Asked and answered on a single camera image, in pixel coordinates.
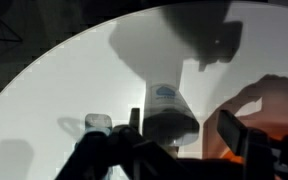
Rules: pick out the orange plastic bag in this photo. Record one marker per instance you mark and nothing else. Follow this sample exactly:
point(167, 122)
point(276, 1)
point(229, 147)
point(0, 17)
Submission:
point(272, 117)

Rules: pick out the blue clear-capped bottle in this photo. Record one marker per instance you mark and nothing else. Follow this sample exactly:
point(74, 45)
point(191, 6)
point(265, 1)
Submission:
point(96, 128)

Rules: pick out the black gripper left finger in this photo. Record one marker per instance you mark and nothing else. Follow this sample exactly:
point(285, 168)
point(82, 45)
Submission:
point(134, 121)

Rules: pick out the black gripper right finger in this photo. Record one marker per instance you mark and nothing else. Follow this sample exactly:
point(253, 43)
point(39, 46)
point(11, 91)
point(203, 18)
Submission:
point(232, 131)

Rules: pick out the long white tube container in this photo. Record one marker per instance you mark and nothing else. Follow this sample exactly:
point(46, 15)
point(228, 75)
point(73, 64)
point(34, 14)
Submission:
point(154, 52)

